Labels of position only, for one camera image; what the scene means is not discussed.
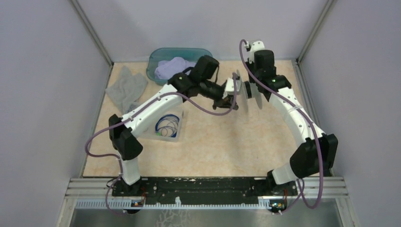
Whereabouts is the white perforated cable spool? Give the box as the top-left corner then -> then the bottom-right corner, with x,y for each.
235,70 -> 262,114

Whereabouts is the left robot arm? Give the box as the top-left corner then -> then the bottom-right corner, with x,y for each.
109,55 -> 242,196

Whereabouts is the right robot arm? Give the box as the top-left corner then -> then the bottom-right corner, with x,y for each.
246,50 -> 338,195

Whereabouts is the clear plastic divided tray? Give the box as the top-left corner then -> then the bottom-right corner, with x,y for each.
140,106 -> 184,142

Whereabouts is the lavender cloth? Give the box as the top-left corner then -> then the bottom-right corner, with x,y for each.
154,57 -> 196,80

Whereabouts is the teal plastic basin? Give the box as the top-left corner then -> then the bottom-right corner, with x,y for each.
146,47 -> 213,86

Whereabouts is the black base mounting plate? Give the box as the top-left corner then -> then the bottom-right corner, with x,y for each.
112,177 -> 298,205

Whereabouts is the clear plastic bag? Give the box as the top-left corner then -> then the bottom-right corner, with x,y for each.
105,66 -> 148,114

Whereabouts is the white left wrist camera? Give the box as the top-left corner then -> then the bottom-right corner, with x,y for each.
222,78 -> 241,98

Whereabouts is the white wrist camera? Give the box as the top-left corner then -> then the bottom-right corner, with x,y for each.
222,78 -> 241,98
244,40 -> 265,63

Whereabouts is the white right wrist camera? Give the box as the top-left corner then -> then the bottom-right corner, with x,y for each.
244,40 -> 265,63

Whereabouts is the blue cable coil green connector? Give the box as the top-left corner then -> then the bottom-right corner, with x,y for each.
155,114 -> 180,138

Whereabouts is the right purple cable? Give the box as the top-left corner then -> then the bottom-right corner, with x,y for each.
239,39 -> 324,215

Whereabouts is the white slotted cable duct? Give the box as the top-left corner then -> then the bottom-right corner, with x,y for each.
75,197 -> 272,210

